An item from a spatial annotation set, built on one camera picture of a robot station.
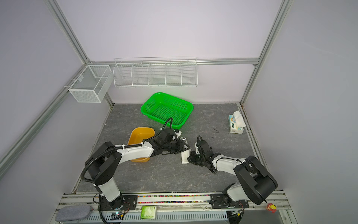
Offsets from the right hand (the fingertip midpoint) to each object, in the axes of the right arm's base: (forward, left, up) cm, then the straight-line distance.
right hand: (187, 159), depth 88 cm
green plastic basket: (+47, +23, -1) cm, 53 cm away
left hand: (+2, -1, +8) cm, 8 cm away
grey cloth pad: (-29, +57, +3) cm, 64 cm away
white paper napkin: (+3, +1, +2) cm, 4 cm away
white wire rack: (+52, +22, +30) cm, 64 cm away
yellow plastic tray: (+18, +36, +1) cm, 40 cm away
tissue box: (+25, -36, +5) cm, 44 cm away
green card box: (-28, +19, +1) cm, 34 cm away
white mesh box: (+42, +66, +26) cm, 83 cm away
